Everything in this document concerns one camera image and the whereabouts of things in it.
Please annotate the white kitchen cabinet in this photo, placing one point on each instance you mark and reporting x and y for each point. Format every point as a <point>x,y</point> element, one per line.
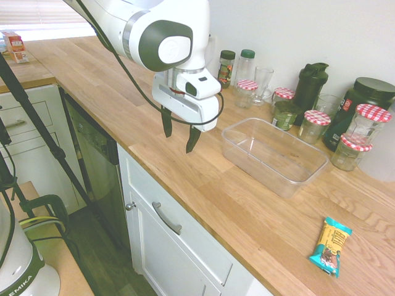
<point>172,256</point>

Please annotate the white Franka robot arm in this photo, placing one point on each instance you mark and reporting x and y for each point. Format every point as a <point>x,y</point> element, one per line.
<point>172,46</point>

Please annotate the black shaker bottle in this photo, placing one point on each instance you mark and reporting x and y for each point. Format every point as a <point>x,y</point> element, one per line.
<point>310,89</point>

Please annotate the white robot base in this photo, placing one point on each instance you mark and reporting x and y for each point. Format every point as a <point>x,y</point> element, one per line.
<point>21,265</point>

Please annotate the black camera tripod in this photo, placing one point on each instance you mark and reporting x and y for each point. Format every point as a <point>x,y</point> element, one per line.
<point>31,108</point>

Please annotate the teal protein bar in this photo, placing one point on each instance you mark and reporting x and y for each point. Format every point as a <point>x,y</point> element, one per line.
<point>331,246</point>

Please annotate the tall clear glass mug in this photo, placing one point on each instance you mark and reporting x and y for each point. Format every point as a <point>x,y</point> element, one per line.
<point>262,80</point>

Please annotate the dark lidded spice jar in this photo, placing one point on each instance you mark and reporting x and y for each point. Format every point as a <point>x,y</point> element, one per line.
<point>226,71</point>

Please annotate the black dishwasher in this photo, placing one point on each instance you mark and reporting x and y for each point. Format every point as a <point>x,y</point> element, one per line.
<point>98,160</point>

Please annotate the silver cabinet knob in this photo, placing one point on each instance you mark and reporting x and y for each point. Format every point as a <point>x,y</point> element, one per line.
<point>131,205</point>

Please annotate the glass jar red checkered lid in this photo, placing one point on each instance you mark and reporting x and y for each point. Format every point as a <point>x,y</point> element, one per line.
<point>284,94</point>
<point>245,97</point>
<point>313,129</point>
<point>348,157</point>
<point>367,126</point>

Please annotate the clear drinking glass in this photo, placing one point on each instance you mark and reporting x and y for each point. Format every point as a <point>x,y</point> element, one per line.
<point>327,103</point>

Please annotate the white window blind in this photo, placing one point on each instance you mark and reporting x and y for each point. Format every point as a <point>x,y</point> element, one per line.
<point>37,12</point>

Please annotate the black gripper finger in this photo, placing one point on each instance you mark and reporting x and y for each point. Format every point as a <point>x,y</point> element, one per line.
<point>192,138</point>
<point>167,124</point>

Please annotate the orange white cardboard box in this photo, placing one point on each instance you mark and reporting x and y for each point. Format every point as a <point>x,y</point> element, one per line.
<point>14,41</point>
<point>20,57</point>

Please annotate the large black protein tub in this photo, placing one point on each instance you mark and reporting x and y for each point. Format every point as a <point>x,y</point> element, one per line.
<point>370,92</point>

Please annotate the clear plastic rectangular container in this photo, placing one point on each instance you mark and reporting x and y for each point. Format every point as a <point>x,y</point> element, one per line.
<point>271,154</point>

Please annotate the dark green clamp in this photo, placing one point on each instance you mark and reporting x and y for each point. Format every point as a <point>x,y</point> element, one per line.
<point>46,200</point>

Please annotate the clear bottle green lid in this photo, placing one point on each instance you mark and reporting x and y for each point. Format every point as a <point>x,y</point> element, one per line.
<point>245,66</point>

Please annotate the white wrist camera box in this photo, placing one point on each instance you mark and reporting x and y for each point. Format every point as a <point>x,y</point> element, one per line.
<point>203,86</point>

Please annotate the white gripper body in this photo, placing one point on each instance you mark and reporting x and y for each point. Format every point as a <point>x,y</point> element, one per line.
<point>179,106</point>

